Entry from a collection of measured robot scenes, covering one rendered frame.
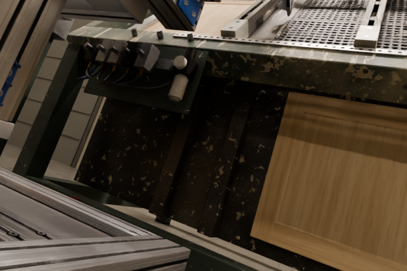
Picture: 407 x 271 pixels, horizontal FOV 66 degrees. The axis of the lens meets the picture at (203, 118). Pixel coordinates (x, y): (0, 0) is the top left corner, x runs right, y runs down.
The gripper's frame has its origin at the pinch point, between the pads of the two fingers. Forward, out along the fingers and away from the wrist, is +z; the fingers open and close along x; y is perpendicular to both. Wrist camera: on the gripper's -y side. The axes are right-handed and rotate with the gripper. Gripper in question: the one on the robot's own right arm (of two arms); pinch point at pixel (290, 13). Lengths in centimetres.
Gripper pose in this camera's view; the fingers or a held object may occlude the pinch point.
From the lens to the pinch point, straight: 152.0
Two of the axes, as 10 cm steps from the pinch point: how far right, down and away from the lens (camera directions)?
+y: -8.7, -1.9, 4.5
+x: -4.7, 5.5, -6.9
